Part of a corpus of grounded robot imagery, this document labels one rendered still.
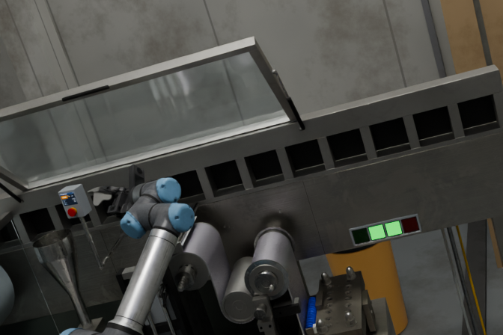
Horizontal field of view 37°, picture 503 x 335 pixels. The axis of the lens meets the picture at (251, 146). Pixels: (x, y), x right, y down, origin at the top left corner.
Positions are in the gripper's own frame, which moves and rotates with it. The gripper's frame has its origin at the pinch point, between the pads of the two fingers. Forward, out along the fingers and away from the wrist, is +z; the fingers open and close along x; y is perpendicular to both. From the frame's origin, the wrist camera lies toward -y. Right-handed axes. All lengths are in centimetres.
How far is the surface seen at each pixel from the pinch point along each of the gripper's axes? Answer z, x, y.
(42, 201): 59, 4, -9
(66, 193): 18.2, -5.9, -2.3
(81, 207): 16.0, -0.3, 0.8
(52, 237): 45.7, 6.8, 5.6
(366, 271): 61, 191, -47
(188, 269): -5.4, 32.4, 12.2
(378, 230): -33, 90, -21
